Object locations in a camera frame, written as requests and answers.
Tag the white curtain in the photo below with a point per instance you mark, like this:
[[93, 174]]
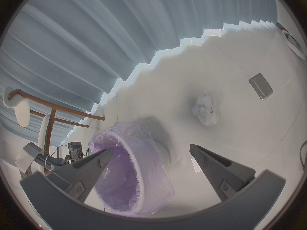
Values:
[[108, 32]]

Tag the white cushioned wooden chair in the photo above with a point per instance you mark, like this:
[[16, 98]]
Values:
[[22, 109]]

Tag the purple plastic bag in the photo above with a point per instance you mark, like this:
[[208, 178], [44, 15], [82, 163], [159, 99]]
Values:
[[120, 171]]

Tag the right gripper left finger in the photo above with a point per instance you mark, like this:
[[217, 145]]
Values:
[[81, 174]]

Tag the white trash bin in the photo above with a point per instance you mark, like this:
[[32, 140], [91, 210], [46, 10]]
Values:
[[165, 154]]

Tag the white hoop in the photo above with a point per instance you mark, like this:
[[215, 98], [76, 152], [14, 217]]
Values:
[[291, 47]]

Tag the crumpled white paper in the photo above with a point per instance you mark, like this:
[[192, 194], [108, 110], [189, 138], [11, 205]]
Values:
[[206, 109]]

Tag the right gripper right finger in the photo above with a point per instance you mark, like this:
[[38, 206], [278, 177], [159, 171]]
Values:
[[227, 176]]

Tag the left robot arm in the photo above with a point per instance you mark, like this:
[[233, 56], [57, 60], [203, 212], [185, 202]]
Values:
[[28, 154]]

